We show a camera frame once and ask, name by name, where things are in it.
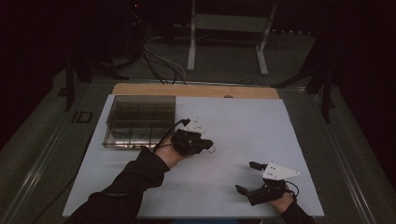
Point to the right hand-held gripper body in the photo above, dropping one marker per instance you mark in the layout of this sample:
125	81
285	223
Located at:
267	191

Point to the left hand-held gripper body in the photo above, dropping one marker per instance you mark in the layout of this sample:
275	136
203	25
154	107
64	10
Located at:
188	141

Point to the dark transparent compartment box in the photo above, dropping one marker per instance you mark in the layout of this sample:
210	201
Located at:
140	121

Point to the person's right hand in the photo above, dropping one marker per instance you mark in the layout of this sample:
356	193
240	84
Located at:
283	202

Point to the person's left hand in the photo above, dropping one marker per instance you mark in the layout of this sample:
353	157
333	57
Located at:
168	154

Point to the white table board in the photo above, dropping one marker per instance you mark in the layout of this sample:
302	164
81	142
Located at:
233	140

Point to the wooden table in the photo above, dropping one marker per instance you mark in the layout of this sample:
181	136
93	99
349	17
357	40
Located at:
193	90

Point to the black metal stand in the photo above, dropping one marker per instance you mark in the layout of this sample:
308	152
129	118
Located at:
70	84
325	90

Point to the dark equipment rack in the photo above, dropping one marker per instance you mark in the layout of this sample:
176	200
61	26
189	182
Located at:
135	28

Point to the black floor bracket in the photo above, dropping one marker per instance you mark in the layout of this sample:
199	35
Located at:
81	117

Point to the white metal stand frame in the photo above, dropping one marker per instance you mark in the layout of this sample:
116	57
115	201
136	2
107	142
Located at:
230	22

